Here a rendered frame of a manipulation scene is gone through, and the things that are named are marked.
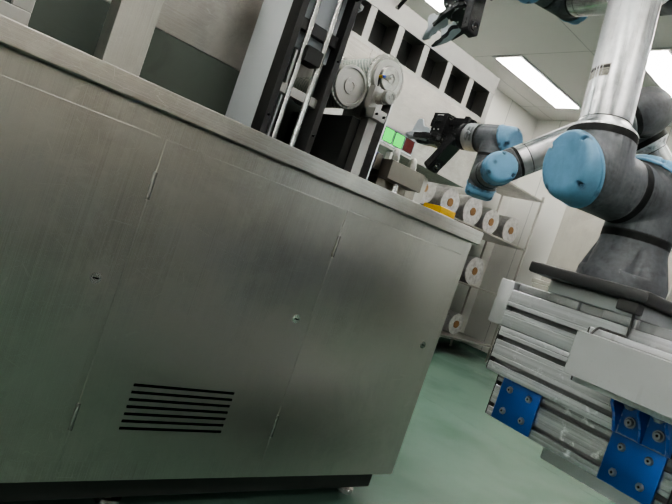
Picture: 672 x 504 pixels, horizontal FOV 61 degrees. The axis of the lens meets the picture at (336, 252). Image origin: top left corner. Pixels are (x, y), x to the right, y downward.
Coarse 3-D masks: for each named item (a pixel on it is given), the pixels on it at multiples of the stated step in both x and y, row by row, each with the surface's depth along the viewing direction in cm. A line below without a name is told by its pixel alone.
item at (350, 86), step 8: (344, 72) 165; (352, 72) 166; (360, 72) 167; (336, 80) 163; (344, 80) 165; (352, 80) 166; (360, 80) 169; (336, 88) 163; (344, 88) 166; (352, 88) 167; (360, 88) 169; (336, 96) 164; (344, 96) 166; (352, 96) 168; (360, 96) 170; (344, 104) 166; (352, 104) 168
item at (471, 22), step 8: (472, 0) 148; (480, 0) 149; (472, 8) 148; (480, 8) 150; (464, 16) 149; (472, 16) 148; (480, 16) 150; (464, 24) 148; (472, 24) 147; (464, 32) 149; (472, 32) 148
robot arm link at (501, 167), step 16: (640, 96) 128; (656, 96) 128; (640, 112) 127; (656, 112) 127; (560, 128) 131; (640, 128) 128; (656, 128) 130; (528, 144) 130; (544, 144) 129; (496, 160) 127; (512, 160) 127; (528, 160) 129; (480, 176) 134; (496, 176) 127; (512, 176) 128
